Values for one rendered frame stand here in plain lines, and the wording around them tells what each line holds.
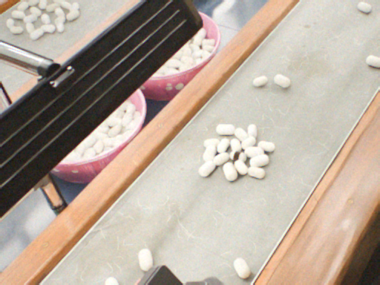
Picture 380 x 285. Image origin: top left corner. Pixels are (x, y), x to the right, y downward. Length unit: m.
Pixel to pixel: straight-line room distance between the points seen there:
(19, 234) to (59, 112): 0.49
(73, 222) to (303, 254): 0.39
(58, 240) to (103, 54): 0.37
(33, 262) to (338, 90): 0.67
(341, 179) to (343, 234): 0.12
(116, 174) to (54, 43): 0.51
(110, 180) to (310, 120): 0.40
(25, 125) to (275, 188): 0.48
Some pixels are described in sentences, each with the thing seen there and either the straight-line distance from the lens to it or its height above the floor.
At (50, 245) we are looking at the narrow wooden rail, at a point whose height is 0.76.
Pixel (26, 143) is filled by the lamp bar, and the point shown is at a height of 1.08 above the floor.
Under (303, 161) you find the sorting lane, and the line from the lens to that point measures 0.98.
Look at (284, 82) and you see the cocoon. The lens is 1.12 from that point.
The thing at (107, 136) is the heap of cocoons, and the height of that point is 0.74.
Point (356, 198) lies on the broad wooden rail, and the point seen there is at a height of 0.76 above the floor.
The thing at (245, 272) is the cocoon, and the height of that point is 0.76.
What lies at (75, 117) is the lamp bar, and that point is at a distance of 0.64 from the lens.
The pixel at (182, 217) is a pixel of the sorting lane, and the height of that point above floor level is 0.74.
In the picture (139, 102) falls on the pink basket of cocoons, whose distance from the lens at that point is 1.13.
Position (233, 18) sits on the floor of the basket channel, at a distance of 1.48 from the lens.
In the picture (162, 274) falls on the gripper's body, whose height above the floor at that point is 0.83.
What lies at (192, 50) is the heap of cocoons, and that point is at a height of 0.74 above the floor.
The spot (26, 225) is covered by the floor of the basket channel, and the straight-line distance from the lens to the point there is 1.09.
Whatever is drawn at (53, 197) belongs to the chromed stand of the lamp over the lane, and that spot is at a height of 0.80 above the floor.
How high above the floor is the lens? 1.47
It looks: 49 degrees down
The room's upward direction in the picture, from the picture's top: 7 degrees counter-clockwise
